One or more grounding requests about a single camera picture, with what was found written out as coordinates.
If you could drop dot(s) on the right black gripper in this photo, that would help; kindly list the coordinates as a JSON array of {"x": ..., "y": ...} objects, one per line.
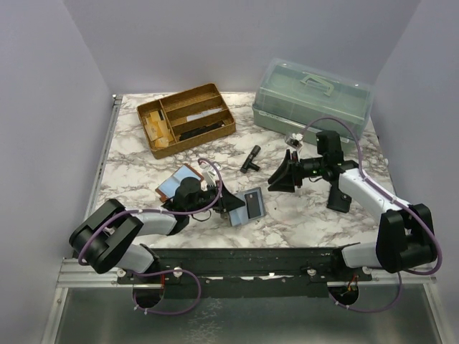
[{"x": 287, "y": 183}]

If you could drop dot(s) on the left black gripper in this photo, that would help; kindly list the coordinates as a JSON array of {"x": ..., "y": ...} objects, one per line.
[{"x": 228, "y": 202}]

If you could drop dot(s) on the grey card holder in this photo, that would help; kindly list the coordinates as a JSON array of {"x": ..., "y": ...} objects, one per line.
[{"x": 239, "y": 217}]

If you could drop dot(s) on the dark grey credit card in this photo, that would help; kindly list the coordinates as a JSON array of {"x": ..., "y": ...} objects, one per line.
[{"x": 252, "y": 205}]

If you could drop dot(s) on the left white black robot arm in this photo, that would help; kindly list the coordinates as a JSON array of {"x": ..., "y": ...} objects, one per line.
[{"x": 105, "y": 239}]

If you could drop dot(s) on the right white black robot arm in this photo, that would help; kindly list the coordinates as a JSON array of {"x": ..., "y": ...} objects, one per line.
[{"x": 405, "y": 233}]

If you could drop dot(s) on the brown blue open card holder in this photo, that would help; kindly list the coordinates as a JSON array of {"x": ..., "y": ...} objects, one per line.
[{"x": 167, "y": 188}]

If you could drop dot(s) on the white card in tray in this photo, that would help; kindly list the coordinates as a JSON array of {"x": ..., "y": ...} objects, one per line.
[{"x": 203, "y": 114}]

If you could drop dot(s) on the black T-shaped tool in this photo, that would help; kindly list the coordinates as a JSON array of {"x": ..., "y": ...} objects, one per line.
[{"x": 248, "y": 164}]

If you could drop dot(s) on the black item in tray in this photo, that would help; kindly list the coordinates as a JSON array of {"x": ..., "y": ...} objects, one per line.
[{"x": 198, "y": 131}]

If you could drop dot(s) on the green clear-lid storage box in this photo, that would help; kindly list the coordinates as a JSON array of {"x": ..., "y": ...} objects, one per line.
[{"x": 292, "y": 95}]

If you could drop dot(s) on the brown woven organizer tray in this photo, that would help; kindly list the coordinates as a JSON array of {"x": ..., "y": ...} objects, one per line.
[{"x": 185, "y": 120}]

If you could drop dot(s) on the yellow packets in tray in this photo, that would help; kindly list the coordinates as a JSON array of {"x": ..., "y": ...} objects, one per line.
[{"x": 157, "y": 130}]

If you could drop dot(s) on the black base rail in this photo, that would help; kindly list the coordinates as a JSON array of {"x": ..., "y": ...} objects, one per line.
[{"x": 237, "y": 273}]

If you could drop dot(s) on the aluminium side rail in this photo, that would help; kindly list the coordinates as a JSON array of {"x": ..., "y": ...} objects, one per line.
[{"x": 117, "y": 102}]

